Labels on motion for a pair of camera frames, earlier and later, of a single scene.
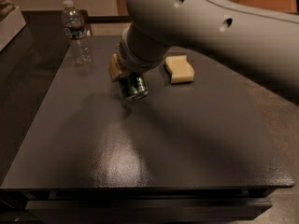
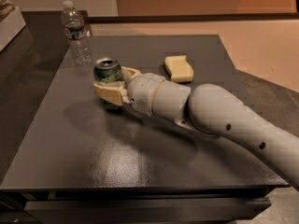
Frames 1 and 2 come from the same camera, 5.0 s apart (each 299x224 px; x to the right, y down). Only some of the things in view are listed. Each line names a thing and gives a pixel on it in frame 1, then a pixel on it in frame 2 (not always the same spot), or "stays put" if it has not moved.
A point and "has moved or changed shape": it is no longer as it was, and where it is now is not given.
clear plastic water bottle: x=76 y=29 stays put
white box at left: x=11 y=26 stays put
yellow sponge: x=180 y=69 stays put
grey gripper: x=130 y=60 to x=142 y=90
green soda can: x=134 y=86 has moved or changed shape
